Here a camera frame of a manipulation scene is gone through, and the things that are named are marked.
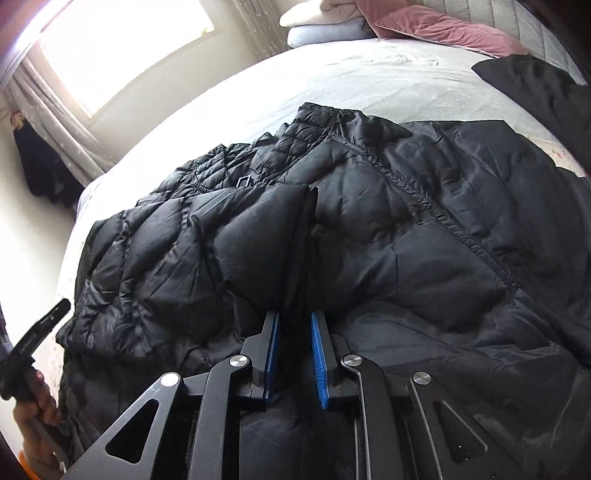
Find dark hanging clothes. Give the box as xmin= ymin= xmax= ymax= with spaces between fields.
xmin=13 ymin=121 xmax=85 ymax=210

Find pink velvet pillow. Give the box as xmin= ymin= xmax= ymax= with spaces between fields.
xmin=355 ymin=0 xmax=529 ymax=58

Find black puffer jacket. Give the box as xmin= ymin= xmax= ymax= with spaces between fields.
xmin=56 ymin=103 xmax=591 ymax=480

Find dark cloth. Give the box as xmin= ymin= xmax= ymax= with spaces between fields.
xmin=472 ymin=54 xmax=591 ymax=178

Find grey patterned curtain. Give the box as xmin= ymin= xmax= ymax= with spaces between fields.
xmin=0 ymin=0 xmax=114 ymax=185

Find bed with grey sheet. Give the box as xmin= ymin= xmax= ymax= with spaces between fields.
xmin=44 ymin=33 xmax=591 ymax=398

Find cream white pillow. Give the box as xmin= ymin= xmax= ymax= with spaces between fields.
xmin=279 ymin=0 xmax=370 ymax=27

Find person's left hand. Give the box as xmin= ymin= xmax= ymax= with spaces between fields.
xmin=13 ymin=369 xmax=63 ymax=467

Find light blue pillow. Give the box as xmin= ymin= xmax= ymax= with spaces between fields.
xmin=287 ymin=19 xmax=373 ymax=49

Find window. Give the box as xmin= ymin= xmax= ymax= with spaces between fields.
xmin=41 ymin=0 xmax=221 ymax=120

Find grey padded headboard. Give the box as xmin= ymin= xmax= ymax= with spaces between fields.
xmin=422 ymin=0 xmax=583 ymax=70

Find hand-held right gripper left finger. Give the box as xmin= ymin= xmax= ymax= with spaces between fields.
xmin=65 ymin=311 xmax=281 ymax=480

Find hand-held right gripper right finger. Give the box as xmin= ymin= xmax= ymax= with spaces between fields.
xmin=310 ymin=311 xmax=546 ymax=480

